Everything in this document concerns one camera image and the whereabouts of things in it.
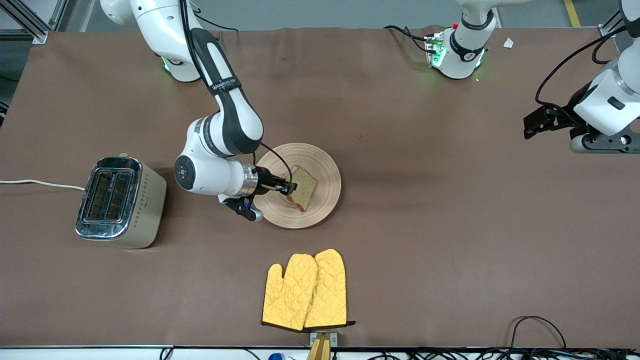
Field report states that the slice of toast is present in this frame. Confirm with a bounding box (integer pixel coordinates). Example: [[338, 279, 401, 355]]
[[286, 165, 318, 213]]

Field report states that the round wooden plate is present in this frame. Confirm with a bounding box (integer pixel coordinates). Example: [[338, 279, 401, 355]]
[[252, 143, 342, 230]]

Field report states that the yellow quilted oven mitt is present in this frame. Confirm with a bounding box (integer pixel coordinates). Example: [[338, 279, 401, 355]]
[[304, 248, 356, 329], [261, 253, 319, 332]]

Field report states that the chrome two-slot toaster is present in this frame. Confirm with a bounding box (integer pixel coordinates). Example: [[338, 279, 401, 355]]
[[75, 152, 167, 249]]

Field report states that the brown table cloth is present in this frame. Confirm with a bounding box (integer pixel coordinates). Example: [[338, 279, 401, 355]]
[[0, 26, 640, 349]]

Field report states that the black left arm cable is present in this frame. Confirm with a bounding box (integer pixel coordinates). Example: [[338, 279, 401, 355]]
[[535, 25, 627, 117]]

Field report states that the black arm base cable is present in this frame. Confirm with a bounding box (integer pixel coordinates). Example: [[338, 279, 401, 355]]
[[384, 25, 432, 54]]

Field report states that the wooden wedge with metal bracket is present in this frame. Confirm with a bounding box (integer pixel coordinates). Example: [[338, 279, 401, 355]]
[[306, 331, 339, 360]]

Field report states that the black looped floor cable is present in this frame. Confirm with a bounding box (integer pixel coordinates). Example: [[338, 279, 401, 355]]
[[510, 315, 568, 351]]

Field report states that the white toaster power cable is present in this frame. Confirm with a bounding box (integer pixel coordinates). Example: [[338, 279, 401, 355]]
[[0, 179, 87, 192]]

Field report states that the aluminium frame profile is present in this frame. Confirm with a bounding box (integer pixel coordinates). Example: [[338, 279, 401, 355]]
[[0, 0, 76, 45]]

